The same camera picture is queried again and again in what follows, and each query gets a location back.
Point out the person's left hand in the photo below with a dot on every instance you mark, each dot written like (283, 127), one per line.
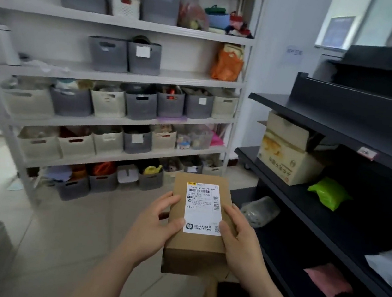
(146, 228)

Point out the person's right hand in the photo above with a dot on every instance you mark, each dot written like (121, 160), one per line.
(243, 251)

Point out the person's right thumb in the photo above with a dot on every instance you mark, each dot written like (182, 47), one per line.
(225, 236)

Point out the person's left thumb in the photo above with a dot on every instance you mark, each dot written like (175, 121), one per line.
(175, 226)

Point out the brown cardboard parcel box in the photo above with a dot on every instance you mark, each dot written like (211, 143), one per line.
(196, 252)

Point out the person's left forearm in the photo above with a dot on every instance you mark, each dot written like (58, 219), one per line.
(108, 279)

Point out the clear plastic packet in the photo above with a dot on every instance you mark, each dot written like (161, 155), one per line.
(259, 212)

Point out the beige storage bin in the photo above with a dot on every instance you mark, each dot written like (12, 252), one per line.
(40, 146)
(108, 142)
(28, 103)
(212, 167)
(163, 139)
(107, 103)
(77, 146)
(168, 173)
(224, 106)

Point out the grey storage bin white label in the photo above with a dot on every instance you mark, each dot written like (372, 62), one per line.
(137, 142)
(197, 106)
(190, 166)
(143, 59)

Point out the white box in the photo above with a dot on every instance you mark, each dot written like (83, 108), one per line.
(127, 177)

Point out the clear plastic container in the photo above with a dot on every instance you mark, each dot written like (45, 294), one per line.
(194, 137)

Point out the pink item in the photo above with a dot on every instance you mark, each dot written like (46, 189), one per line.
(216, 140)

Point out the yellow printed cardboard box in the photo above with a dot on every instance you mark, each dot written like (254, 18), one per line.
(285, 159)

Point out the green packet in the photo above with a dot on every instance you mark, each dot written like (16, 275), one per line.
(328, 193)

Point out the pink packet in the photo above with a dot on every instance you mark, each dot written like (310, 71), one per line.
(328, 280)

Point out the white shelf price tag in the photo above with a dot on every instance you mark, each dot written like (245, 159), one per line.
(367, 153)

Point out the orange bag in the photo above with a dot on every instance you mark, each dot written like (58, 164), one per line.
(227, 65)

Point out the black shelving unit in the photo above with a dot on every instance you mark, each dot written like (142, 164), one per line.
(359, 122)

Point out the white shelving unit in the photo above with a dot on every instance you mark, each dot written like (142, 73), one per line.
(126, 22)

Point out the pile of red black items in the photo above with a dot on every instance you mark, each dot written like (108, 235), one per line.
(239, 25)

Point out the blue plastic bowl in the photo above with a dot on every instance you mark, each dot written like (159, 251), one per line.
(217, 19)

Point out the clear plastic bag of items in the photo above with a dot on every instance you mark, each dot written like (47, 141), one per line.
(193, 11)

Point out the small white perforated basket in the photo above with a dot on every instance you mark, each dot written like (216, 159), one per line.
(125, 7)

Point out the framed board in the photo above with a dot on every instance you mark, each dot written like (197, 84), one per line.
(338, 31)

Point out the white paper wall sign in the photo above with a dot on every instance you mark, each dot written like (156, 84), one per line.
(293, 55)

